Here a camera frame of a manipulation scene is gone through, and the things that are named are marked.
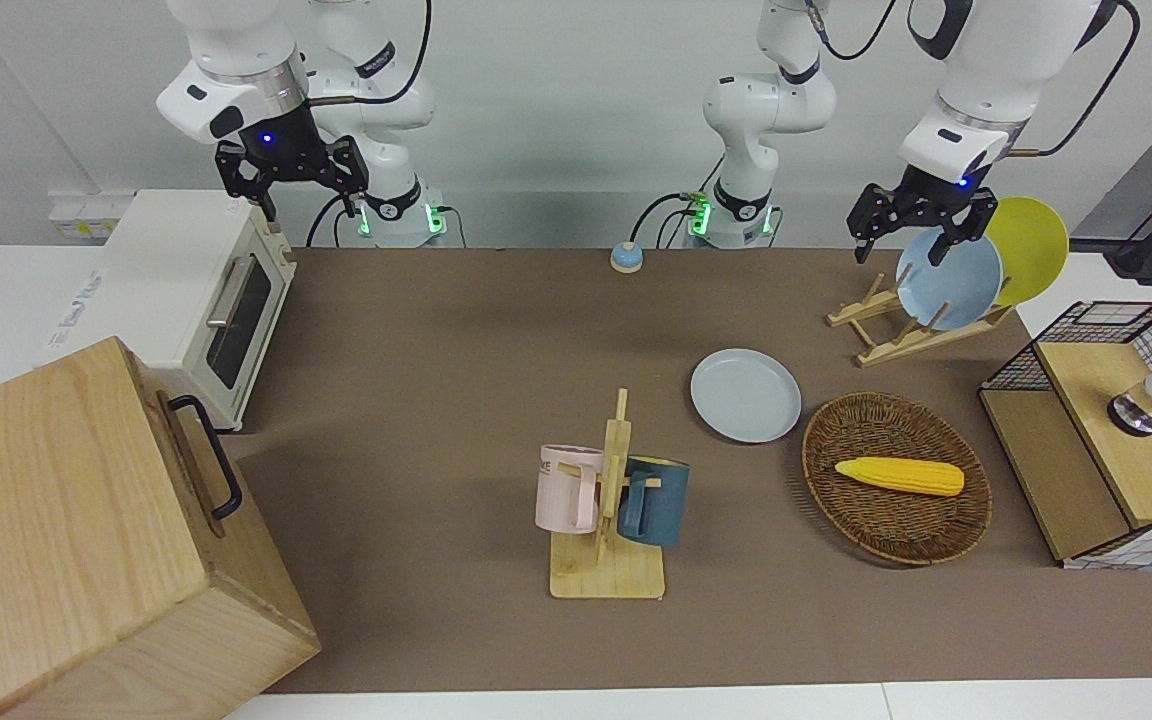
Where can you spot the wooden plate rack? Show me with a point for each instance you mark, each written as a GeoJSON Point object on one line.
{"type": "Point", "coordinates": [896, 345]}

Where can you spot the gray plate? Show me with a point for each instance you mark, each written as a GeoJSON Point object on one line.
{"type": "Point", "coordinates": [746, 395]}

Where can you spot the yellow plate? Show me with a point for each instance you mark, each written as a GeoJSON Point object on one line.
{"type": "Point", "coordinates": [1034, 250]}

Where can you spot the light blue plate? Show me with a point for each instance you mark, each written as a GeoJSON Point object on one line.
{"type": "Point", "coordinates": [956, 290]}

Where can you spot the yellow corn cob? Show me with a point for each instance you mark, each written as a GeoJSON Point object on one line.
{"type": "Point", "coordinates": [901, 476]}

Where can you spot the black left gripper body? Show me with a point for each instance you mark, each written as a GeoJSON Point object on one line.
{"type": "Point", "coordinates": [926, 205]}

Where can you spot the brown table mat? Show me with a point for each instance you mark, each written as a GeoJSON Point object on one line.
{"type": "Point", "coordinates": [436, 400]}

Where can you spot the white toaster oven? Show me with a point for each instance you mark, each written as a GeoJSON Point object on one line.
{"type": "Point", "coordinates": [176, 260]}

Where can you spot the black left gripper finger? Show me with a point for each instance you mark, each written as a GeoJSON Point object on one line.
{"type": "Point", "coordinates": [863, 250]}
{"type": "Point", "coordinates": [948, 245]}

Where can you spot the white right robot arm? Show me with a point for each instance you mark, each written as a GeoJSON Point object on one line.
{"type": "Point", "coordinates": [236, 40]}

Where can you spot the brown wicker basket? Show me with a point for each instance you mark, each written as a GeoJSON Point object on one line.
{"type": "Point", "coordinates": [886, 530]}

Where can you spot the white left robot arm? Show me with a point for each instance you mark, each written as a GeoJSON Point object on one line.
{"type": "Point", "coordinates": [766, 110]}

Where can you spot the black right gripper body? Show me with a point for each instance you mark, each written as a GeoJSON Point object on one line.
{"type": "Point", "coordinates": [281, 150]}

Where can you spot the wooden mug tree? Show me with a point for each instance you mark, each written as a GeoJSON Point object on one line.
{"type": "Point", "coordinates": [606, 575]}

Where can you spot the dark blue mug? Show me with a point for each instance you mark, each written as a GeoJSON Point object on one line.
{"type": "Point", "coordinates": [658, 505]}

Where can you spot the wooden cabinet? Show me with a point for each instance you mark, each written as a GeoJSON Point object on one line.
{"type": "Point", "coordinates": [56, 540]}

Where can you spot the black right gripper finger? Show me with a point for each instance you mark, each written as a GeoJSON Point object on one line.
{"type": "Point", "coordinates": [348, 202]}
{"type": "Point", "coordinates": [266, 208]}

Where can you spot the pink mug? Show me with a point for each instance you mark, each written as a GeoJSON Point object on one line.
{"type": "Point", "coordinates": [566, 495]}

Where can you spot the small blue bell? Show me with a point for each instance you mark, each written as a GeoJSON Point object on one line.
{"type": "Point", "coordinates": [627, 259]}

